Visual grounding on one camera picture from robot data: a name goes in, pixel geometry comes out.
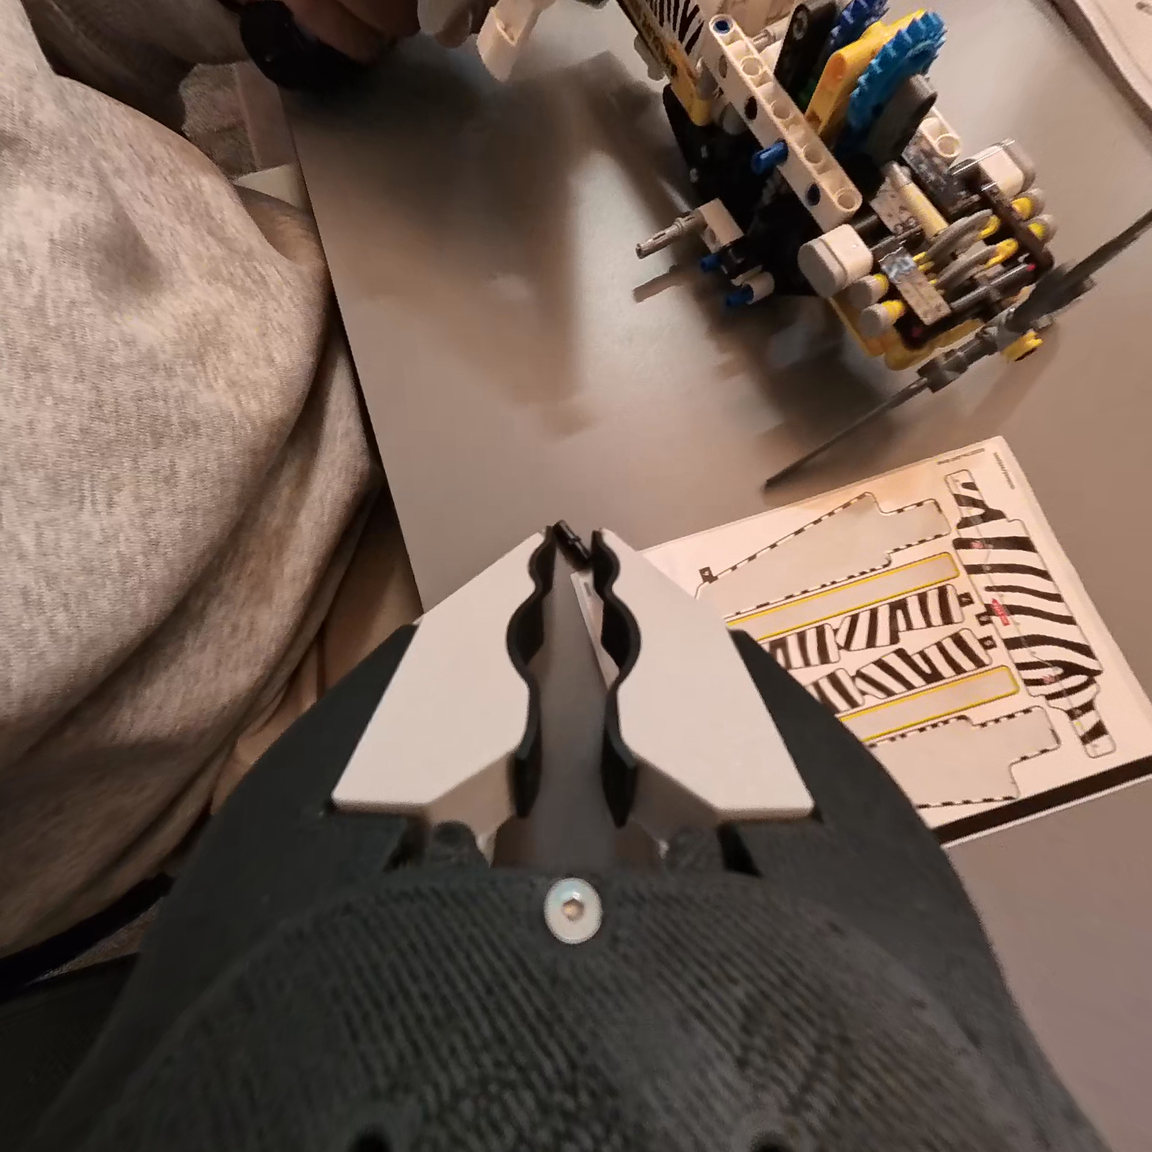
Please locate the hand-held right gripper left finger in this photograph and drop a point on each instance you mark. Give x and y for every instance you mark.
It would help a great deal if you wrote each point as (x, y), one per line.
(432, 721)

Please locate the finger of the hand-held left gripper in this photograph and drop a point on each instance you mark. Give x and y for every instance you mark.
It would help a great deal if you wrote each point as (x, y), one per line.
(450, 14)

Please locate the lego plane model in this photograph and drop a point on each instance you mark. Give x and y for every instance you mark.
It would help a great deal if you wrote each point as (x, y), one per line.
(810, 181)

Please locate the striped sticker sheet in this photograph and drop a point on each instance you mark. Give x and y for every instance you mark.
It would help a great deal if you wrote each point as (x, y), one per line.
(900, 631)

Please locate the person's left hand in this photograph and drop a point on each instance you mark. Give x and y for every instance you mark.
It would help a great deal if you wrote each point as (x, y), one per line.
(350, 19)

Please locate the white lego panel piece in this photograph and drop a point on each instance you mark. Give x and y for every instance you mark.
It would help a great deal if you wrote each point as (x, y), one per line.
(508, 41)

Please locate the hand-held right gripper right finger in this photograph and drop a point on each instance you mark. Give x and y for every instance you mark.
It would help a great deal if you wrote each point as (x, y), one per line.
(710, 721)

